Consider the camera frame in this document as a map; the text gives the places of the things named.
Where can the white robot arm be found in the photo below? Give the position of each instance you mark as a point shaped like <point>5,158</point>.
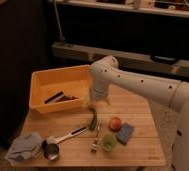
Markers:
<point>169,92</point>

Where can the metal measuring cup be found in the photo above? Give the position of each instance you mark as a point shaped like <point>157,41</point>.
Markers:
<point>50,150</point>

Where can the grey crumpled cloth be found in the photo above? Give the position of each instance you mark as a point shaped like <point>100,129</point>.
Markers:
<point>24,147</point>

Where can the red peach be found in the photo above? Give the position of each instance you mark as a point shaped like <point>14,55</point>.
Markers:
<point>115,123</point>

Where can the green cucumber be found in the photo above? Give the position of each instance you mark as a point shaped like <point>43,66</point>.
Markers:
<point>93,123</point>

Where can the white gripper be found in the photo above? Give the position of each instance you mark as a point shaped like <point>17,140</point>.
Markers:
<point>96,96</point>

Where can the small green cup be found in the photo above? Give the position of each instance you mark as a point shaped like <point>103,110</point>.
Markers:
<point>109,142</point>

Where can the grey lower shelf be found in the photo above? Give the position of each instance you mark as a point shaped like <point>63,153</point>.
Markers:
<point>158,66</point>

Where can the yellow plastic bin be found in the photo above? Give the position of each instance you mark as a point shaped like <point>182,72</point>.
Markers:
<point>73,81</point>

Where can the silver fork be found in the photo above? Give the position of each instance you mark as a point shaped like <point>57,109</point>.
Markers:
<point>94,145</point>

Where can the blue sponge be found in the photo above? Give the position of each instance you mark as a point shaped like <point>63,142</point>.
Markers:
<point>124,133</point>

